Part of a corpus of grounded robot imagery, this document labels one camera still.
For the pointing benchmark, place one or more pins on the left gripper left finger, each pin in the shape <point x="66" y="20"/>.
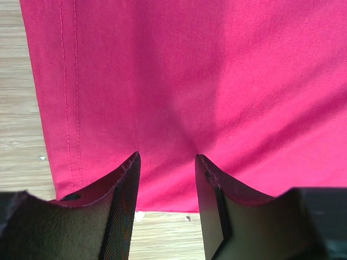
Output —
<point x="95" y="222"/>

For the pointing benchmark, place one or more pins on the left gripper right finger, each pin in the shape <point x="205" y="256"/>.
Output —
<point x="239" y="222"/>

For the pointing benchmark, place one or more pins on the pink t-shirt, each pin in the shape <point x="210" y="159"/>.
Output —
<point x="259" y="87"/>

